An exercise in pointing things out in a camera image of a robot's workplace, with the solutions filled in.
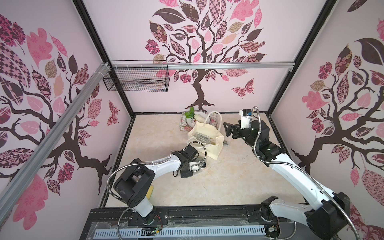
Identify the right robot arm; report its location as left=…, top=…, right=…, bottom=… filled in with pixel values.
left=223, top=120, right=354, bottom=240

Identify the black wire basket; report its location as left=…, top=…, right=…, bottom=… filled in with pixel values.
left=103, top=60, right=170, bottom=93

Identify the aluminium rail left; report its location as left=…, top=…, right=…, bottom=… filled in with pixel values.
left=1, top=63, right=110, bottom=223

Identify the aluminium rail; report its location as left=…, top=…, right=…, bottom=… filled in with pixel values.
left=1, top=63, right=110, bottom=223
left=112, top=62, right=295, bottom=70

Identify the floral rectangular tray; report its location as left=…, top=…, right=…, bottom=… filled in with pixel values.
left=179, top=111, right=220, bottom=132

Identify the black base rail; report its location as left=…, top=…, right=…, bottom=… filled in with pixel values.
left=85, top=205, right=289, bottom=227

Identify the aluminium rail back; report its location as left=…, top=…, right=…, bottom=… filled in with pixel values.
left=112, top=62, right=295, bottom=70

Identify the clear compass set case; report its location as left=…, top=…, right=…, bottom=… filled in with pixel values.
left=194, top=133, right=216, bottom=145

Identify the yellow green sponge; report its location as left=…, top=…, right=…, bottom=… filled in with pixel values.
left=146, top=185, right=154, bottom=200

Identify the white slotted cable duct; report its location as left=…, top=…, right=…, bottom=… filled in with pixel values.
left=92, top=226, right=266, bottom=240

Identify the cream canvas tote bag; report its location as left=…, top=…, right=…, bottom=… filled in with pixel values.
left=187, top=111, right=225, bottom=160

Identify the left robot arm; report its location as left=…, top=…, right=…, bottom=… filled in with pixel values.
left=111, top=145, right=205, bottom=221

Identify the green plastic lettuce leaf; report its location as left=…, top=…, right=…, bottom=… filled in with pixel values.
left=185, top=107, right=195, bottom=119

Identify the right arm metal hose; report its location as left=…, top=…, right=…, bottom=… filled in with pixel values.
left=251, top=105, right=361, bottom=240

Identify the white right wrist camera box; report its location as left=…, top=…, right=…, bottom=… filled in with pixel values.
left=239, top=109, right=253, bottom=130

